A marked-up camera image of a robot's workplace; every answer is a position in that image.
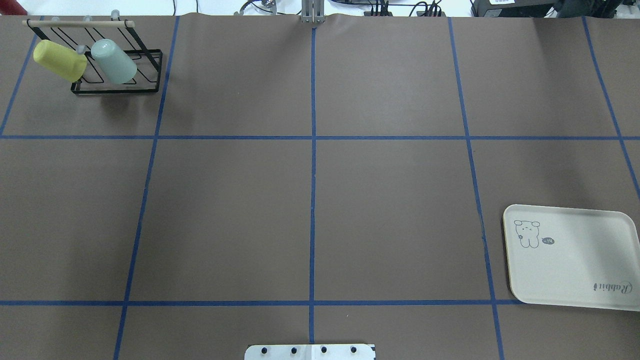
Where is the yellow plastic cup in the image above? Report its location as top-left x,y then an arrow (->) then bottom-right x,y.
33,39 -> 88,83

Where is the black wire cup rack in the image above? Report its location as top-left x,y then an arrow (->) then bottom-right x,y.
22,9 -> 163,96

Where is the grey metal camera pole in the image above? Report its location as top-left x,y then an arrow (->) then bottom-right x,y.
299,0 -> 326,25

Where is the cream rabbit print tray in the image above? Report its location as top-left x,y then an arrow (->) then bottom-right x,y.
502,204 -> 640,312

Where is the light green plastic cup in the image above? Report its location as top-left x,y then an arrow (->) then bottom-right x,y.
90,38 -> 138,84

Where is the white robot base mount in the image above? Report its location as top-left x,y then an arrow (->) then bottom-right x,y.
244,343 -> 377,360

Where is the black mini computer box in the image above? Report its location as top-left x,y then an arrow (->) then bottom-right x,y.
470,0 -> 557,18

